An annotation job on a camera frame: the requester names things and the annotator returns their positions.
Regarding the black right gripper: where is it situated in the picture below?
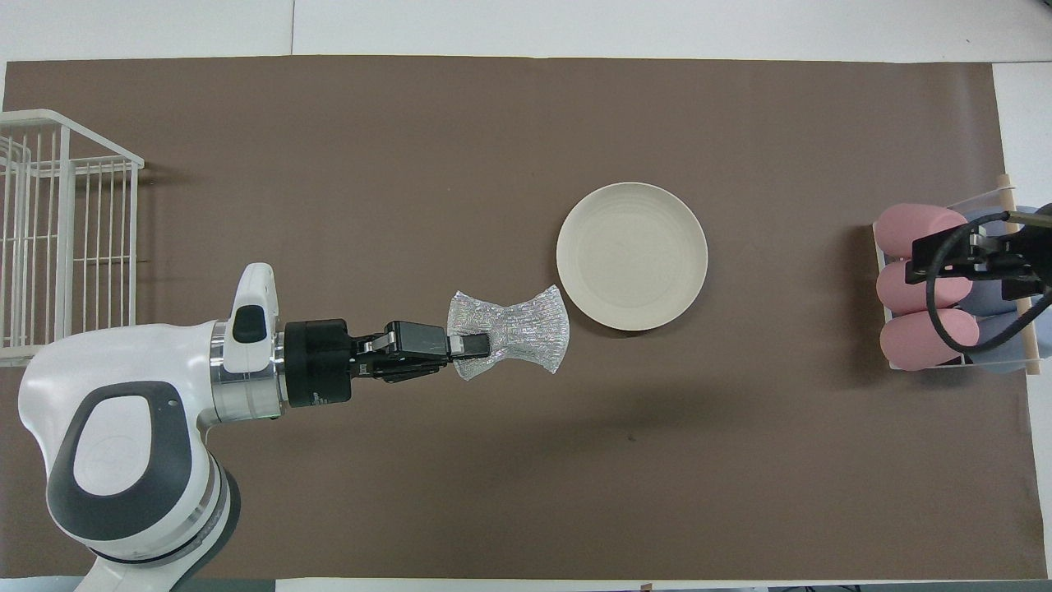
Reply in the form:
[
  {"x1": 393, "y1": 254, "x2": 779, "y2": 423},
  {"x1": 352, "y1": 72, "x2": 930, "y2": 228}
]
[{"x1": 904, "y1": 224, "x2": 1052, "y2": 301}]

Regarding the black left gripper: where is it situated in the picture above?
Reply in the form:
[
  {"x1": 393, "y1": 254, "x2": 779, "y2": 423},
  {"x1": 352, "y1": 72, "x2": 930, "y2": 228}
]
[{"x1": 284, "y1": 319, "x2": 494, "y2": 409}]

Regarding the silver mesh sponge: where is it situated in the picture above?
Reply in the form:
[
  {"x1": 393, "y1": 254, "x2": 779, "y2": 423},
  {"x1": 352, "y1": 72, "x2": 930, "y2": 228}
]
[{"x1": 446, "y1": 284, "x2": 570, "y2": 382}]

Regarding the cream round plate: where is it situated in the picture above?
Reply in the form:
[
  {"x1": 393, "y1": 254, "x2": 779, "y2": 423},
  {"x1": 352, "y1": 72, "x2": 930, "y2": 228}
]
[{"x1": 556, "y1": 182, "x2": 708, "y2": 332}]

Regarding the pink plastic cup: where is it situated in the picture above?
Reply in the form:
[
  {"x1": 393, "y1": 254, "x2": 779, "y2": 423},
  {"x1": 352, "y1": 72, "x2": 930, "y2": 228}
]
[
  {"x1": 874, "y1": 204, "x2": 964, "y2": 261},
  {"x1": 879, "y1": 308, "x2": 980, "y2": 372},
  {"x1": 876, "y1": 257, "x2": 974, "y2": 316}
]

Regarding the cup rack with wooden bar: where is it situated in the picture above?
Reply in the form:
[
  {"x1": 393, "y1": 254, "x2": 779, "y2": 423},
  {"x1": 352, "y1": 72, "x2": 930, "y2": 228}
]
[{"x1": 871, "y1": 174, "x2": 1045, "y2": 377}]

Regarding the brown table mat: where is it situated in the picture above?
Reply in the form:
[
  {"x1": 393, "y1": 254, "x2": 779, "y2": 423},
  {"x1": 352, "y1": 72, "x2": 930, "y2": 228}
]
[{"x1": 0, "y1": 56, "x2": 1049, "y2": 580}]

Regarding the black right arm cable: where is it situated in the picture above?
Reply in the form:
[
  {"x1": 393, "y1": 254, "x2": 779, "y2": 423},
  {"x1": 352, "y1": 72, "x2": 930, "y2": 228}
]
[{"x1": 926, "y1": 210, "x2": 1052, "y2": 356}]

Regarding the white wire dish rack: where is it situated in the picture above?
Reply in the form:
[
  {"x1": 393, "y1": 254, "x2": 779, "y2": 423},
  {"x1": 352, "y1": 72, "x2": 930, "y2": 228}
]
[{"x1": 0, "y1": 109, "x2": 145, "y2": 368}]

